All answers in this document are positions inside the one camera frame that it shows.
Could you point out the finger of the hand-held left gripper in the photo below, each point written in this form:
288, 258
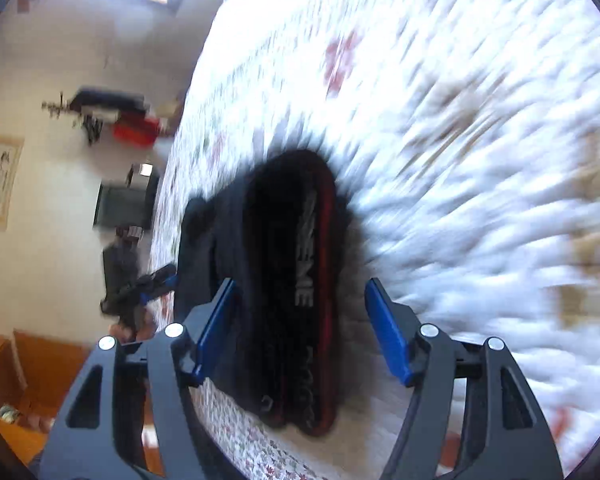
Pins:
157, 282

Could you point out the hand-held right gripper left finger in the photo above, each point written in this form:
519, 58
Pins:
215, 330

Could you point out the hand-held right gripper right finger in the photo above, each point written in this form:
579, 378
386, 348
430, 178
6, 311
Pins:
387, 330

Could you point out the dark navy pants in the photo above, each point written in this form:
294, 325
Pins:
280, 270

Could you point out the person's left hand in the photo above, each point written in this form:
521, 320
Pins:
140, 330

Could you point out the dark red object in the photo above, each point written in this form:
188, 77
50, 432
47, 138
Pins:
130, 232

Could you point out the black mesh chair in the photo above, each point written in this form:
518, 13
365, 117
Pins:
122, 205

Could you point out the red hanging bag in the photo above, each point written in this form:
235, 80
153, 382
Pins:
137, 132

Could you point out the black hanging garment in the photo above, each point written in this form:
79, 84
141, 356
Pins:
107, 100

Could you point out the wooden coat rack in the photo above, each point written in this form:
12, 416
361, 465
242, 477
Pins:
55, 106

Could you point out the white floral bed blanket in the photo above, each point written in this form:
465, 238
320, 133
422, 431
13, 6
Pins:
455, 160

